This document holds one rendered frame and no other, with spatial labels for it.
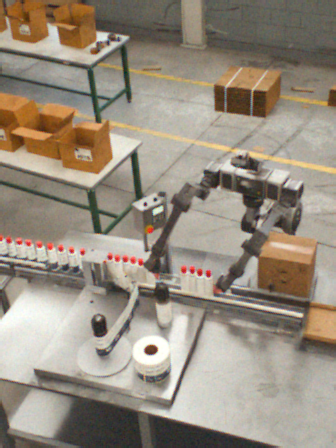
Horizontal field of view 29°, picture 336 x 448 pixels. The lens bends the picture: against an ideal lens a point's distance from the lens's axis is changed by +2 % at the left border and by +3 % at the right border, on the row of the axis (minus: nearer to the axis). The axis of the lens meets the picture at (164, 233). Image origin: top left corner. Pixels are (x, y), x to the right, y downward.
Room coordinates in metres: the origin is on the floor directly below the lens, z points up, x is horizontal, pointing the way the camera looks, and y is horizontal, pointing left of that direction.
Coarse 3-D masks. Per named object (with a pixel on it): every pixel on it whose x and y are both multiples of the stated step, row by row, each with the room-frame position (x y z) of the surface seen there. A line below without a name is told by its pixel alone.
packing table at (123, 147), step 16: (112, 144) 4.98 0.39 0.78; (128, 144) 4.96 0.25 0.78; (0, 160) 4.86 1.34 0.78; (16, 160) 4.84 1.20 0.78; (32, 160) 4.82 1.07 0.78; (48, 160) 4.80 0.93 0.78; (112, 160) 4.72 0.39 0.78; (48, 176) 4.56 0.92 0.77; (64, 176) 4.53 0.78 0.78; (80, 176) 4.51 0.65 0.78; (96, 176) 4.49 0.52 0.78; (32, 192) 5.23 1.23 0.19; (96, 208) 4.41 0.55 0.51; (128, 208) 4.81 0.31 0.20; (96, 224) 4.39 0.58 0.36; (112, 224) 4.58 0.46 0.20
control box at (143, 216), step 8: (144, 200) 3.09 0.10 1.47; (152, 200) 3.08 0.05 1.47; (160, 200) 3.07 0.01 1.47; (136, 208) 3.03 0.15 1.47; (144, 208) 3.01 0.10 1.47; (152, 208) 3.02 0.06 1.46; (136, 216) 3.03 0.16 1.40; (144, 216) 2.99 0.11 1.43; (152, 216) 3.02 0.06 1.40; (136, 224) 3.05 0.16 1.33; (144, 224) 2.99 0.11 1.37; (152, 224) 3.02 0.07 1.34; (160, 224) 3.05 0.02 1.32; (144, 232) 2.99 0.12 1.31
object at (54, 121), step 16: (16, 112) 5.01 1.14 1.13; (32, 112) 5.13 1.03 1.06; (48, 112) 5.17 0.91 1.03; (64, 112) 5.12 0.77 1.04; (16, 128) 4.92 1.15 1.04; (32, 128) 5.07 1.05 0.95; (48, 128) 5.16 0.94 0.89; (64, 128) 4.91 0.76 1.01; (32, 144) 4.92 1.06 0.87; (48, 144) 4.83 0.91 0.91
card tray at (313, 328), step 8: (312, 304) 2.74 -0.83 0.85; (320, 304) 2.72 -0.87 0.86; (328, 304) 2.71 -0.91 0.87; (312, 312) 2.69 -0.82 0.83; (320, 312) 2.68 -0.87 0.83; (328, 312) 2.68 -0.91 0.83; (312, 320) 2.63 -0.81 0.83; (320, 320) 2.62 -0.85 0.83; (328, 320) 2.62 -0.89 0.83; (304, 328) 2.57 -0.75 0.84; (312, 328) 2.56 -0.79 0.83; (320, 328) 2.56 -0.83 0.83; (328, 328) 2.56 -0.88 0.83; (304, 336) 2.50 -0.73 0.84; (312, 336) 2.49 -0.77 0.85; (320, 336) 2.47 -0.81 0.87; (328, 336) 2.50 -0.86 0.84
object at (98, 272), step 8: (88, 264) 2.98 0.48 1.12; (96, 264) 2.99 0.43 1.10; (88, 272) 2.98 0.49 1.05; (96, 272) 2.98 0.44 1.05; (88, 280) 2.98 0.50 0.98; (96, 280) 2.97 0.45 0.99; (112, 280) 3.03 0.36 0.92; (88, 288) 2.99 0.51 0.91; (96, 288) 2.97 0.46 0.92; (104, 288) 2.94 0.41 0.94
